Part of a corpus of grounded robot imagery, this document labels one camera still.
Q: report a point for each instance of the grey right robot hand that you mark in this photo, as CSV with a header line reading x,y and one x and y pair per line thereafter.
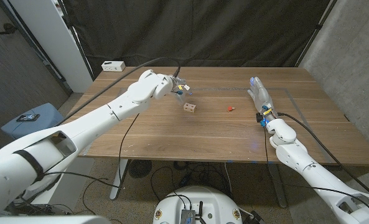
x,y
262,96

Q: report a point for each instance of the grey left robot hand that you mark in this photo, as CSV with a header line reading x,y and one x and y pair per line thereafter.
x,y
181,98

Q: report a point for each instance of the small wooden block with holes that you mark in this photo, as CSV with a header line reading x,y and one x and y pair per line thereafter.
x,y
189,107

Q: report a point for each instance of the red-headed wooden screw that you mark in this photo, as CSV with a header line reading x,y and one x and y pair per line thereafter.
x,y
230,108

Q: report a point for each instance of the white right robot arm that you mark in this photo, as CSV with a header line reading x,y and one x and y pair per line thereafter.
x,y
296,155

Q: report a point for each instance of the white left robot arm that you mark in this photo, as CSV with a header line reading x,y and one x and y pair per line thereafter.
x,y
78,130

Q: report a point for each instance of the black backdrop curtain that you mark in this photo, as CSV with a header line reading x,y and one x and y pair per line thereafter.
x,y
187,31

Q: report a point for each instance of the white power outlet box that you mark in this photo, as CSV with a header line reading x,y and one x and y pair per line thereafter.
x,y
113,66

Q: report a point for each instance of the round black floor fan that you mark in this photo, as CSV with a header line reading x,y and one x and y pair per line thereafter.
x,y
139,168

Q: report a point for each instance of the black backdrop stand pole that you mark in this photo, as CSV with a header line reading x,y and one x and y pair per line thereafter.
x,y
76,40
317,30

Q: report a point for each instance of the grey table leg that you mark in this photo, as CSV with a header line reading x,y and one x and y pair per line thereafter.
x,y
277,183

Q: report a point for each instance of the white table leg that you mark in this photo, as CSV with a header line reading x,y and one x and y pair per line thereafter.
x,y
117,180

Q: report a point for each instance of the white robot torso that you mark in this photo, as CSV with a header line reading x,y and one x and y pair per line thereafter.
x,y
196,202

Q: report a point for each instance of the grey electronics module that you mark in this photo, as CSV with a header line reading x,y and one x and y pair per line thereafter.
x,y
187,216

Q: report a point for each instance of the white pillar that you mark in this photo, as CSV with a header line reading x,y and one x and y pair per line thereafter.
x,y
53,46

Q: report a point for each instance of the blue padded stool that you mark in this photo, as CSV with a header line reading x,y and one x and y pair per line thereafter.
x,y
31,124

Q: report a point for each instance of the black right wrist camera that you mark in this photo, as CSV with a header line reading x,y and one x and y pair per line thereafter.
x,y
259,117

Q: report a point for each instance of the black wall rail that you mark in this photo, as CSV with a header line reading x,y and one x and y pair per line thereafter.
x,y
35,46

